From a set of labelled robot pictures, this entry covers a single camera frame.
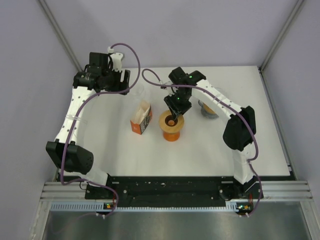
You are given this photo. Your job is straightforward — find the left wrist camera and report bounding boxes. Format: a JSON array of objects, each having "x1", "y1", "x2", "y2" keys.
[{"x1": 107, "y1": 47, "x2": 125, "y2": 72}]

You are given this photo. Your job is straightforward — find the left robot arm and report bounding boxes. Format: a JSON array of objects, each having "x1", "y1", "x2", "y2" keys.
[{"x1": 45, "y1": 49, "x2": 130, "y2": 199}]

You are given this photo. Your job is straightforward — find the aluminium corner post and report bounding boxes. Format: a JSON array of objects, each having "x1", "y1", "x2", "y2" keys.
[
  {"x1": 36, "y1": 0, "x2": 83, "y2": 72},
  {"x1": 259, "y1": 0, "x2": 307, "y2": 74}
]

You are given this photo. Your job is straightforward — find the slotted cable duct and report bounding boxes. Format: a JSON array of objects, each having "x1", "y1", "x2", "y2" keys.
[{"x1": 50, "y1": 202, "x2": 251, "y2": 213}]

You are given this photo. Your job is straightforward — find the white paper coffee filter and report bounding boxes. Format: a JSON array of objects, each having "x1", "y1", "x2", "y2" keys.
[{"x1": 215, "y1": 87, "x2": 227, "y2": 97}]

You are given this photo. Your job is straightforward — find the orange glass beaker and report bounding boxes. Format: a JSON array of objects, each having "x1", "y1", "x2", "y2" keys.
[{"x1": 162, "y1": 131, "x2": 180, "y2": 142}]

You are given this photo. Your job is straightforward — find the wooden ring with hole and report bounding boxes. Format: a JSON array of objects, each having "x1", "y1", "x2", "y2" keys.
[{"x1": 202, "y1": 104, "x2": 217, "y2": 115}]

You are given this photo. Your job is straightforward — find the grey glass server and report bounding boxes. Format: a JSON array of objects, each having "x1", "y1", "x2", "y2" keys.
[{"x1": 198, "y1": 100, "x2": 219, "y2": 119}]

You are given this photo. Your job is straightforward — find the right aluminium corner post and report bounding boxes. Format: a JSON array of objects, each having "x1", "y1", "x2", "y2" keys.
[{"x1": 259, "y1": 0, "x2": 307, "y2": 74}]

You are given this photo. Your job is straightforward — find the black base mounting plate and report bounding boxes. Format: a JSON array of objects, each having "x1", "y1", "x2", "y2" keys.
[{"x1": 85, "y1": 176, "x2": 264, "y2": 208}]

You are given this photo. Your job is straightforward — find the purple cable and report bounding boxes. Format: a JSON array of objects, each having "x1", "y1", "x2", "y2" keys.
[
  {"x1": 141, "y1": 69, "x2": 262, "y2": 218},
  {"x1": 60, "y1": 42, "x2": 141, "y2": 220}
]

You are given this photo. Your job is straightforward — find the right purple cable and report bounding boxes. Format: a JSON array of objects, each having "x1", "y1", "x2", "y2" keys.
[{"x1": 141, "y1": 69, "x2": 262, "y2": 218}]

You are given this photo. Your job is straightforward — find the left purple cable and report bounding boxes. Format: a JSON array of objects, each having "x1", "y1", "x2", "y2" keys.
[{"x1": 60, "y1": 42, "x2": 141, "y2": 220}]

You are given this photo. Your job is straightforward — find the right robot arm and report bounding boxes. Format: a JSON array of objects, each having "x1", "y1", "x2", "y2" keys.
[{"x1": 164, "y1": 67, "x2": 258, "y2": 198}]

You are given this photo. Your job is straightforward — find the paper coffee filters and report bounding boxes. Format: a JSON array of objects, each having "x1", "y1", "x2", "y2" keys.
[{"x1": 132, "y1": 100, "x2": 151, "y2": 124}]

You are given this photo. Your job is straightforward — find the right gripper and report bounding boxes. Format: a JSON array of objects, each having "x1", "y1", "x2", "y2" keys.
[{"x1": 164, "y1": 90, "x2": 192, "y2": 120}]

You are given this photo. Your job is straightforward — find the orange filter box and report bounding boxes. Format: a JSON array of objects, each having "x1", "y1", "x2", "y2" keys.
[{"x1": 130, "y1": 100, "x2": 153, "y2": 135}]

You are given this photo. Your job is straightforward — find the left aluminium corner post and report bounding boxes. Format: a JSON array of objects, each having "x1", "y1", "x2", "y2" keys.
[{"x1": 36, "y1": 0, "x2": 83, "y2": 72}]

